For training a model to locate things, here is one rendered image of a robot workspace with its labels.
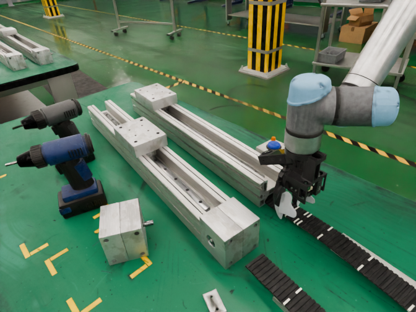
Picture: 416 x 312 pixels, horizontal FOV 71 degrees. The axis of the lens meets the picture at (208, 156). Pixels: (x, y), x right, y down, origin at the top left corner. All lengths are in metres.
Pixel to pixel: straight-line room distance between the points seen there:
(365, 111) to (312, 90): 0.10
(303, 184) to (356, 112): 0.18
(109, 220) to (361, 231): 0.60
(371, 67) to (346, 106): 0.17
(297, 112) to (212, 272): 0.38
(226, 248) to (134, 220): 0.21
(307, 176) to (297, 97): 0.18
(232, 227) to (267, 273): 0.11
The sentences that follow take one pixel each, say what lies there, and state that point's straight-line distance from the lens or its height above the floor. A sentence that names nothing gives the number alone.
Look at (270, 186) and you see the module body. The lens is 0.82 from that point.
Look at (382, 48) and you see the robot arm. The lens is 0.76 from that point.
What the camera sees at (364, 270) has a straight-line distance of 0.71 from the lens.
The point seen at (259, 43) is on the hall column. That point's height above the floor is 0.39.
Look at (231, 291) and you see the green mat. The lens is 0.67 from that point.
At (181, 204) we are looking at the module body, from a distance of 0.73.
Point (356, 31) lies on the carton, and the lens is 5.62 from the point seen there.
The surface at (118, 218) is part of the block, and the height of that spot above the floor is 0.87.
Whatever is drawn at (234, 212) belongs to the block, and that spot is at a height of 0.87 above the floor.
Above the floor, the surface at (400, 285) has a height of 0.81.
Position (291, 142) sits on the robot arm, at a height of 1.03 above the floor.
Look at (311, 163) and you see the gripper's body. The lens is 0.65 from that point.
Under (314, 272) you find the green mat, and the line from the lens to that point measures 0.72.
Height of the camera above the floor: 1.36
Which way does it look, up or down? 35 degrees down
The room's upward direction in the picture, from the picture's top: 4 degrees counter-clockwise
